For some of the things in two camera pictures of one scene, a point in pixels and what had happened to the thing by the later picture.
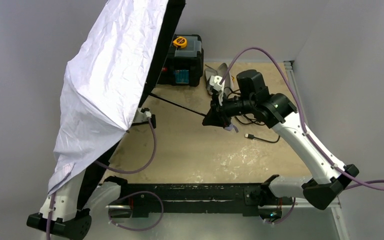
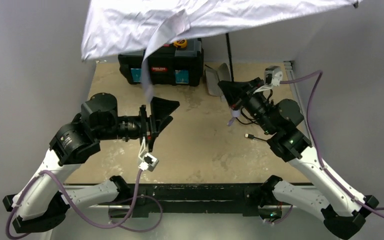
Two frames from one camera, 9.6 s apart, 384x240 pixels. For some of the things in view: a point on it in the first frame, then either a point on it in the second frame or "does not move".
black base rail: (219, 198) does not move
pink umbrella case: (221, 71) does not move
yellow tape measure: (181, 42) does not move
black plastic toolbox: (184, 67) does not move
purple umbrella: (110, 74) -> (154, 27)
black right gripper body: (221, 109) -> (242, 99)
